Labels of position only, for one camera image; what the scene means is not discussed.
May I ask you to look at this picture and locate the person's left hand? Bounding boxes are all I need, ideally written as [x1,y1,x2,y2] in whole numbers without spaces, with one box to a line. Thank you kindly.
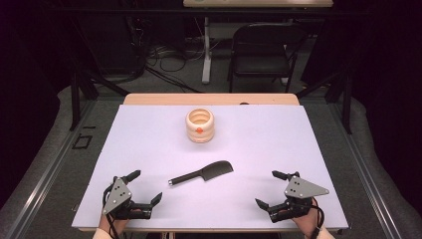
[98,207,143,235]

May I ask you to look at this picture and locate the white desk leg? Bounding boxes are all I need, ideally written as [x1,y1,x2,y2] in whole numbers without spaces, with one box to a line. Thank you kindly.
[201,16,214,85]

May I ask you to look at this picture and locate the bundle of floor cables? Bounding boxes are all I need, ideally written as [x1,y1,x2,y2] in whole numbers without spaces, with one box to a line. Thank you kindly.
[144,41,204,94]

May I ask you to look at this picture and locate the cream ribbed knife holder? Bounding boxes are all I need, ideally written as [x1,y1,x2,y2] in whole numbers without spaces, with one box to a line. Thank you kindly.
[185,108,216,144]

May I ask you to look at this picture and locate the white table mat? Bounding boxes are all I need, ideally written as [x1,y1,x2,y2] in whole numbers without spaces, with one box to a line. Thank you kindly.
[71,104,350,231]

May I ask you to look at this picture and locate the black folding chair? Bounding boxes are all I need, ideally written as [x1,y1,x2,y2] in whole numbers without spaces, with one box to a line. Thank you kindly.
[227,22,308,94]

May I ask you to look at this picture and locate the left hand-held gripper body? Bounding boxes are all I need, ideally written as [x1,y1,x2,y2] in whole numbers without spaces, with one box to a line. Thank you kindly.
[102,177,153,221]

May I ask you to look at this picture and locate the wooden table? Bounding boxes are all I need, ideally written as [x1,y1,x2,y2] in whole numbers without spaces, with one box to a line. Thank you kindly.
[78,93,344,234]

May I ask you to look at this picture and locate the black metal stand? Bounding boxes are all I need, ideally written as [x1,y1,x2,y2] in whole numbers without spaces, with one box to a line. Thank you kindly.
[295,64,354,135]
[68,64,131,132]

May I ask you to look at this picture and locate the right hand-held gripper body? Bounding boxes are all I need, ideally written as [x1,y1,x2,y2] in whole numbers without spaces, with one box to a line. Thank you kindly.
[268,174,330,224]

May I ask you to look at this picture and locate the person's right hand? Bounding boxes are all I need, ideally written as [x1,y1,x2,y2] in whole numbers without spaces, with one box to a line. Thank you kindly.
[292,198,322,239]

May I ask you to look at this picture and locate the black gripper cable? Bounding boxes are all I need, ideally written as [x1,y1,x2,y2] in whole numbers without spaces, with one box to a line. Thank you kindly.
[308,197,326,239]
[102,185,121,239]

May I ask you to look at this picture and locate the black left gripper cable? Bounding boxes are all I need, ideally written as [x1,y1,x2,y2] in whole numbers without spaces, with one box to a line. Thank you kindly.
[102,185,121,239]

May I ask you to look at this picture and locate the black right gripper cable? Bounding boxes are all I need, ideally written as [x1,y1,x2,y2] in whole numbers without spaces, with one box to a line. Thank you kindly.
[308,197,326,239]

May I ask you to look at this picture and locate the light wooden desk top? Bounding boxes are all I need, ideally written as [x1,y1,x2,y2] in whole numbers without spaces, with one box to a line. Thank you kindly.
[182,0,334,9]

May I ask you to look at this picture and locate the black cleaver knife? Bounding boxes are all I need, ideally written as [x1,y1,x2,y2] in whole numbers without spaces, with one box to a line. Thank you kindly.
[167,159,235,187]

